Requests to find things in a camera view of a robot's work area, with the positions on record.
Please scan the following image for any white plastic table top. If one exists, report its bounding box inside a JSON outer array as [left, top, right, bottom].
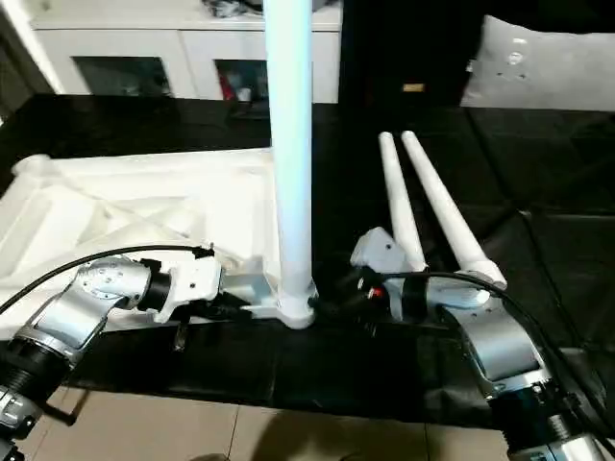
[[0, 145, 319, 340]]

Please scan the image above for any white plastic table leg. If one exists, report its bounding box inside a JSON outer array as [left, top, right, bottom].
[[400, 130, 509, 290], [261, 0, 319, 331], [377, 131, 430, 274]]

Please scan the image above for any black work mat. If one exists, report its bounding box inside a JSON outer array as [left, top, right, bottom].
[[0, 93, 615, 426]]

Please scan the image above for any white glass-door cabinet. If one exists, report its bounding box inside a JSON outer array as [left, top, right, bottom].
[[27, 0, 343, 106]]

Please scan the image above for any grey cushion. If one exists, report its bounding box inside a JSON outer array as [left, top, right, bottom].
[[458, 13, 615, 110]]

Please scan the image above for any grey pleated curtain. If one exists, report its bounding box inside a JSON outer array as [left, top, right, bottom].
[[0, 8, 55, 122]]

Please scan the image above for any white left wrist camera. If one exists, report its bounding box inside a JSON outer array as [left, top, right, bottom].
[[140, 248, 224, 325]]

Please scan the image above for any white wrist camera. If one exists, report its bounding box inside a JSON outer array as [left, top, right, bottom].
[[140, 248, 224, 325], [348, 227, 406, 323]]

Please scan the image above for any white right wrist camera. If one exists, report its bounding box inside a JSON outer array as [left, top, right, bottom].
[[348, 227, 406, 323]]

